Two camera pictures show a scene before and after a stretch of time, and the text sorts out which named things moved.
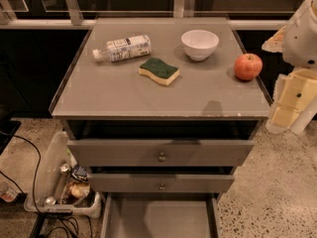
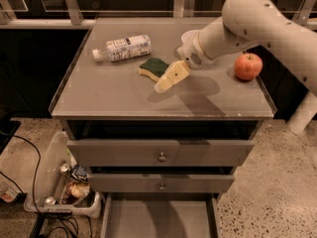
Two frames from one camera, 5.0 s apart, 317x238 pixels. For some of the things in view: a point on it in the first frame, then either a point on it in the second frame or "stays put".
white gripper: x=301 y=42 to x=190 y=53
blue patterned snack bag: x=80 y=174 stays put
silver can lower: x=51 y=200 stays put
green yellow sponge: x=155 y=68 stays put
